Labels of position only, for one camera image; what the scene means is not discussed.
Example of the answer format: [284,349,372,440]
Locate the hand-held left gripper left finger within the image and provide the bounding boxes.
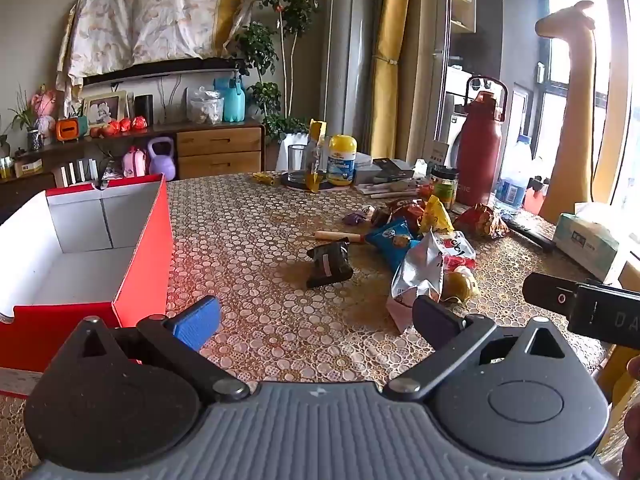
[75,296,251,404]

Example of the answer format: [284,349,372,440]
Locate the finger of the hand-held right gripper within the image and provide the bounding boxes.
[522,272,581,318]

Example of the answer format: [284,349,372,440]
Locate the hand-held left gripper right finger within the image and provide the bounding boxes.
[382,295,566,402]

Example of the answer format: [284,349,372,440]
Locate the red cardboard box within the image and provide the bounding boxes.
[0,174,174,401]

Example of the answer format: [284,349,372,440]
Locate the blue chip packet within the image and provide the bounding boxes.
[365,218,421,273]

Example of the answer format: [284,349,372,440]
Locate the yellow snack packet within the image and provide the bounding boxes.
[419,195,455,236]

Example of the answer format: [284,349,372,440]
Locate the black snack packet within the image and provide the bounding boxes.
[306,241,355,289]

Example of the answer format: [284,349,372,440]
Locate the beige sausage stick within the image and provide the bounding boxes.
[314,230,368,245]

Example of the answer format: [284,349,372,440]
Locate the person's right hand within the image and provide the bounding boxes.
[620,357,640,480]

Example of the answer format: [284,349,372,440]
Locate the yellow green snack pouch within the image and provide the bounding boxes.
[440,266,481,303]

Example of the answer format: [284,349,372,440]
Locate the silver snack bag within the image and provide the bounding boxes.
[386,230,478,333]

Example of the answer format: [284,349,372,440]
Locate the tissue box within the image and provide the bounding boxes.
[552,203,626,283]

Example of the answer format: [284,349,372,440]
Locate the orange plastic bottle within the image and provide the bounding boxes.
[522,177,547,213]

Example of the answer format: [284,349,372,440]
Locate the shiny red snack bag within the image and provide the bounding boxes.
[452,203,510,240]

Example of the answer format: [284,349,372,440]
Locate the orange red chip bag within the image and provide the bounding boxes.
[385,197,426,233]

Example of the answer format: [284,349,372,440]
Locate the clear plastic water bottle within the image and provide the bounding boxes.
[492,134,533,218]

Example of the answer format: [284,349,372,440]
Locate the glass jar with black lid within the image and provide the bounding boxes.
[429,165,459,210]

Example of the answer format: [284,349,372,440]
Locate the stack of papers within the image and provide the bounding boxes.
[355,182,418,198]

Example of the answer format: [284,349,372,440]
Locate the red insulated water bottle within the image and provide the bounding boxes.
[454,75,508,207]

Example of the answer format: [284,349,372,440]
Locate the black flat box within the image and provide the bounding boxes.
[372,158,416,181]

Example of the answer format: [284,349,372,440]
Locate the purple kettlebell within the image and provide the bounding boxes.
[147,137,177,182]

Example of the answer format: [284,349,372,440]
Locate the dark round coaster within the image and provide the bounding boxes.
[280,172,336,191]

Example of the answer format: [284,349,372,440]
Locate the pink toy bag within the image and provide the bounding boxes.
[122,147,148,178]

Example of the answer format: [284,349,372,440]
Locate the wooden television cabinet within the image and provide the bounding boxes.
[0,120,266,211]

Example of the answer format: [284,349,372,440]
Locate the giraffe plush toy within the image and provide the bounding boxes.
[535,1,616,223]

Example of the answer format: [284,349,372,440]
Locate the clear drinking glass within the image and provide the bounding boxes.
[287,144,312,184]

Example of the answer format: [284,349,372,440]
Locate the yellow lid vitamin bottle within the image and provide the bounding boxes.
[326,134,358,187]

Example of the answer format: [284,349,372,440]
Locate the white router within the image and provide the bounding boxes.
[52,159,100,187]

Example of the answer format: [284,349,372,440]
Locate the white planter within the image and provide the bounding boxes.
[276,132,311,172]

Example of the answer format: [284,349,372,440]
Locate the clear plastic bag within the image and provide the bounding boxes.
[186,86,224,125]

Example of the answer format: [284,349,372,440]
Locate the tall yellow snack bag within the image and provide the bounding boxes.
[306,119,328,193]

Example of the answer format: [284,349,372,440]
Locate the blue plastic bottle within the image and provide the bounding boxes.
[214,76,247,123]

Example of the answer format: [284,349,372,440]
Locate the orange toy box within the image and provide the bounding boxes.
[55,117,88,142]

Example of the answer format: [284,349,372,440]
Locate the framed photo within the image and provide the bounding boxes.
[82,91,130,128]

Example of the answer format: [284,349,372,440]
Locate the small plant in vase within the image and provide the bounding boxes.
[10,87,46,153]

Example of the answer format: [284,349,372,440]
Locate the flat screen television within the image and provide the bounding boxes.
[82,57,246,86]

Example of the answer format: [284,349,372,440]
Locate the pink doll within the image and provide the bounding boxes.
[31,85,58,133]

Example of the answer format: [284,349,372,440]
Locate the yellow curtain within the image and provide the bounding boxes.
[369,0,413,161]

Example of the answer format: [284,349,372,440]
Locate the green potted tree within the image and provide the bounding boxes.
[230,0,318,141]

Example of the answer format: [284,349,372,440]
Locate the grey tower air conditioner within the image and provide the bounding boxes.
[326,0,376,136]

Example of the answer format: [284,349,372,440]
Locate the floral dust cover cloth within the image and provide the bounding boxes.
[57,0,253,106]

